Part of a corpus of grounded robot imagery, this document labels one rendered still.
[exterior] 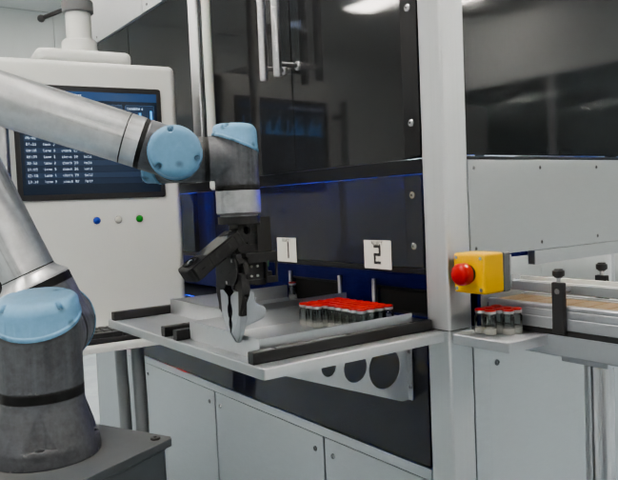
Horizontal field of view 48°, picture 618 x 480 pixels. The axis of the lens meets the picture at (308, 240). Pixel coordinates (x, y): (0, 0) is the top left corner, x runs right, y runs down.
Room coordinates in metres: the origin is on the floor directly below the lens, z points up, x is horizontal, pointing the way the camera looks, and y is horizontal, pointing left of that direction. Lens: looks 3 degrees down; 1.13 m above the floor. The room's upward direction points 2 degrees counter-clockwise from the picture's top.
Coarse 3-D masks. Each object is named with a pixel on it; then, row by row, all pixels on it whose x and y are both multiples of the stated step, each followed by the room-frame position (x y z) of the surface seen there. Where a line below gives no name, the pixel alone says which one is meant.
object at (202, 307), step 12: (264, 288) 1.82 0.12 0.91; (276, 288) 1.84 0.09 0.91; (180, 300) 1.68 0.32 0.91; (192, 300) 1.70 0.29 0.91; (204, 300) 1.72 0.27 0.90; (216, 300) 1.74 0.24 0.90; (264, 300) 1.81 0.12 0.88; (276, 300) 1.80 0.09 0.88; (288, 300) 1.56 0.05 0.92; (300, 300) 1.57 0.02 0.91; (312, 300) 1.59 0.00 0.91; (180, 312) 1.62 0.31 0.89; (192, 312) 1.57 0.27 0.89; (204, 312) 1.52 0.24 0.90; (216, 312) 1.47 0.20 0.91
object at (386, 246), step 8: (368, 240) 1.46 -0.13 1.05; (376, 240) 1.43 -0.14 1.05; (384, 240) 1.42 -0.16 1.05; (368, 248) 1.46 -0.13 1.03; (376, 248) 1.43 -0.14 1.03; (384, 248) 1.42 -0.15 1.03; (368, 256) 1.46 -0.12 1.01; (376, 256) 1.44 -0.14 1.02; (384, 256) 1.42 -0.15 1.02; (368, 264) 1.46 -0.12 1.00; (376, 264) 1.44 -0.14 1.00; (384, 264) 1.42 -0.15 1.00
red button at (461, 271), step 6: (456, 264) 1.22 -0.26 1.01; (462, 264) 1.21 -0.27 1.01; (456, 270) 1.21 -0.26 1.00; (462, 270) 1.20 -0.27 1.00; (468, 270) 1.20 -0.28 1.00; (456, 276) 1.21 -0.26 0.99; (462, 276) 1.20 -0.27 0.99; (468, 276) 1.20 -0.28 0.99; (456, 282) 1.21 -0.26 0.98; (462, 282) 1.20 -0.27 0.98; (468, 282) 1.21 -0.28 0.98
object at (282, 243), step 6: (282, 240) 1.72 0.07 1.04; (288, 240) 1.70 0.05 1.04; (294, 240) 1.68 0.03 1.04; (282, 246) 1.73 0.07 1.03; (294, 246) 1.68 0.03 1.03; (282, 252) 1.73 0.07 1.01; (294, 252) 1.68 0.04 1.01; (282, 258) 1.73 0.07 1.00; (288, 258) 1.71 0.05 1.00; (294, 258) 1.68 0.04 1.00
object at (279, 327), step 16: (208, 320) 1.34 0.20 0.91; (224, 320) 1.36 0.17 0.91; (272, 320) 1.43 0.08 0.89; (288, 320) 1.45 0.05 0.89; (368, 320) 1.25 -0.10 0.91; (384, 320) 1.27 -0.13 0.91; (400, 320) 1.29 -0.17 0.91; (192, 336) 1.32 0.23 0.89; (208, 336) 1.26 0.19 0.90; (224, 336) 1.21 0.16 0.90; (256, 336) 1.31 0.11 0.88; (272, 336) 1.13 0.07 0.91; (288, 336) 1.14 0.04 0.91; (304, 336) 1.16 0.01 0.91; (320, 336) 1.18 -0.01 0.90; (240, 352) 1.16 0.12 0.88
